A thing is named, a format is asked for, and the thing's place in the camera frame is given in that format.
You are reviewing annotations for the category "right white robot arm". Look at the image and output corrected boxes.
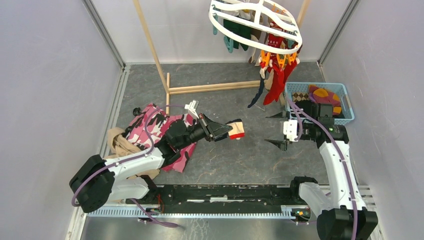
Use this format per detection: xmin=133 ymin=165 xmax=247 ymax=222
xmin=268 ymin=100 xmax=379 ymax=240

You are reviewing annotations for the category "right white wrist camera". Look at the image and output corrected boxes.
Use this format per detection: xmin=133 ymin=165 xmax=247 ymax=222
xmin=282 ymin=119 xmax=298 ymax=142

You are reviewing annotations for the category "pink camouflage cloth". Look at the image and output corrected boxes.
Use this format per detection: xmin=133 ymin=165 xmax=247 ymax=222
xmin=126 ymin=103 xmax=198 ymax=173

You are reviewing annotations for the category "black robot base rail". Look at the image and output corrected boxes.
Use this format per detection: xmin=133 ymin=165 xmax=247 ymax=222
xmin=137 ymin=184 xmax=308 ymax=215

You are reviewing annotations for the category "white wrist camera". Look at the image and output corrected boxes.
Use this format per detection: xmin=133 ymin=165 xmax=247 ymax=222
xmin=184 ymin=100 xmax=199 ymax=119
xmin=282 ymin=119 xmax=298 ymax=142

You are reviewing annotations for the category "red patterned christmas sock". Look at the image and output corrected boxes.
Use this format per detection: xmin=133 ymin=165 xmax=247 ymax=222
xmin=265 ymin=21 xmax=288 ymax=49

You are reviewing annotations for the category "beige cloth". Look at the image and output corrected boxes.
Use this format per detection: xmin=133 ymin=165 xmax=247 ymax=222
xmin=105 ymin=127 xmax=160 ymax=180

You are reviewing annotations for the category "wooden hanger stand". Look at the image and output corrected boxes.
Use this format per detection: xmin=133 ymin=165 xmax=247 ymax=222
xmin=133 ymin=0 xmax=311 ymax=104

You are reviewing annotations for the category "blue plastic basket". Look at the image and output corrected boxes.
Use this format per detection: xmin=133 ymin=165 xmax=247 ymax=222
xmin=284 ymin=81 xmax=355 ymax=125

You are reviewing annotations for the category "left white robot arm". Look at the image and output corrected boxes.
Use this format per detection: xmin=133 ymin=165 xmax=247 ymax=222
xmin=69 ymin=114 xmax=233 ymax=213

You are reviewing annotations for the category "socks pile in basket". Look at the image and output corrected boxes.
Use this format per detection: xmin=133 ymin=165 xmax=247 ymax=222
xmin=291 ymin=84 xmax=342 ymax=116

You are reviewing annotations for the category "red santa sock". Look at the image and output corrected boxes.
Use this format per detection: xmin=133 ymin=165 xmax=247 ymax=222
xmin=263 ymin=64 xmax=288 ymax=106
xmin=283 ymin=57 xmax=300 ymax=84

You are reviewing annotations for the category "dark green sock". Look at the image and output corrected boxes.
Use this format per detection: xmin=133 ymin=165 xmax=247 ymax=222
xmin=223 ymin=19 xmax=252 ymax=51

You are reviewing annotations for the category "navy santa hat sock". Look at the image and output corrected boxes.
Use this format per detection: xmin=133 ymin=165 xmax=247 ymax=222
xmin=247 ymin=59 xmax=269 ymax=109

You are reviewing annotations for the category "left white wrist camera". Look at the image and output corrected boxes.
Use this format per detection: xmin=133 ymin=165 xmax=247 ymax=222
xmin=184 ymin=100 xmax=199 ymax=119

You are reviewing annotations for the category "white oval clip hanger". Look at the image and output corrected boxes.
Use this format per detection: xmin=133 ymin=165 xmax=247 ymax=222
xmin=208 ymin=0 xmax=303 ymax=55

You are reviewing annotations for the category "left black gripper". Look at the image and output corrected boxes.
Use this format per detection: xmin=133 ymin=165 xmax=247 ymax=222
xmin=176 ymin=113 xmax=233 ymax=150

